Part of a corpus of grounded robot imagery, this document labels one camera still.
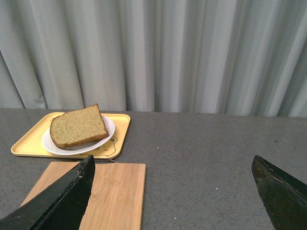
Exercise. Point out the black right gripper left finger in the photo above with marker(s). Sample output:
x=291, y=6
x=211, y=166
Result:
x=61, y=206

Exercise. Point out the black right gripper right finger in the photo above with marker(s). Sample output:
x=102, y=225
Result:
x=284, y=197

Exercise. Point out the white round plate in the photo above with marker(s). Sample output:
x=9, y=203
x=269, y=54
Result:
x=72, y=149

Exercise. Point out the bread slice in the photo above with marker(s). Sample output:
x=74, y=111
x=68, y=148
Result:
x=78, y=127

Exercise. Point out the wooden cutting board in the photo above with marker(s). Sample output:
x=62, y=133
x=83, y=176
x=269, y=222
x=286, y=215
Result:
x=113, y=202

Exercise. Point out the yellow bear tray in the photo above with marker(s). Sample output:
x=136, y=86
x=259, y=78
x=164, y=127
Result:
x=37, y=142

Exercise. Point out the grey curtain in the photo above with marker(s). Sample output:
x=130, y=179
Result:
x=235, y=57

